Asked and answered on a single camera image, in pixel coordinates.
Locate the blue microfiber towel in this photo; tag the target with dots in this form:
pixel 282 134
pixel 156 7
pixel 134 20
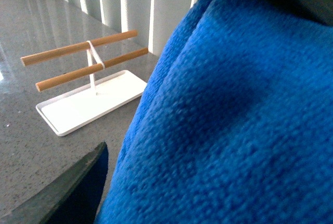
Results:
pixel 235 124

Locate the white towel rack stand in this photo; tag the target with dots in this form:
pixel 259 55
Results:
pixel 70 111

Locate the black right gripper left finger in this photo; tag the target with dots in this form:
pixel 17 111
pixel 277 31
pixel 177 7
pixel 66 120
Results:
pixel 73 197

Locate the wooden rack rod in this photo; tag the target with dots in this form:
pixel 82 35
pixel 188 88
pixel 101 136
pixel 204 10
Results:
pixel 70 49
pixel 65 78

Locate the upper wooden rack rod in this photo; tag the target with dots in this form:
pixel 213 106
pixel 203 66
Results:
pixel 70 49

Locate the lower wooden rack rod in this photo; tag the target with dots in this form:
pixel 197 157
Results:
pixel 65 78

